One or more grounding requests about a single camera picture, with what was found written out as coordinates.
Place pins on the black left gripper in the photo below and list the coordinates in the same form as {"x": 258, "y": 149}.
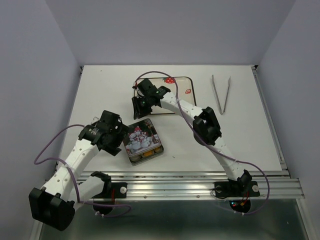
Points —
{"x": 122, "y": 131}

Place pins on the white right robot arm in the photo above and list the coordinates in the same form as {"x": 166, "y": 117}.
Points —
{"x": 202, "y": 121}

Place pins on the metal tongs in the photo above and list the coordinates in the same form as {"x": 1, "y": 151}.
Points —
{"x": 221, "y": 89}

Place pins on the strawberry print tray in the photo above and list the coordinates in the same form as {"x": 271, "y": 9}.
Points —
{"x": 185, "y": 91}

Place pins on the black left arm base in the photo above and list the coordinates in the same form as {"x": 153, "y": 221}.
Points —
{"x": 116, "y": 190}

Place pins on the square cookie tin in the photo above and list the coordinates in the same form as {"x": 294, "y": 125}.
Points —
{"x": 138, "y": 154}

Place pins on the aluminium rail frame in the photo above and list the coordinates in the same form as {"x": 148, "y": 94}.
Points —
{"x": 186, "y": 171}

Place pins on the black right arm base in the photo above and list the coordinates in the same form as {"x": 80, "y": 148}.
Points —
{"x": 228, "y": 189}

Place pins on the gold tin lid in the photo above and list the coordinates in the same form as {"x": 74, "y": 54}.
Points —
{"x": 141, "y": 138}

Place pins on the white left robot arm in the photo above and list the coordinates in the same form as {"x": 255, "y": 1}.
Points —
{"x": 57, "y": 201}

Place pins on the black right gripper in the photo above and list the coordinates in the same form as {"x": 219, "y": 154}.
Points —
{"x": 138, "y": 112}

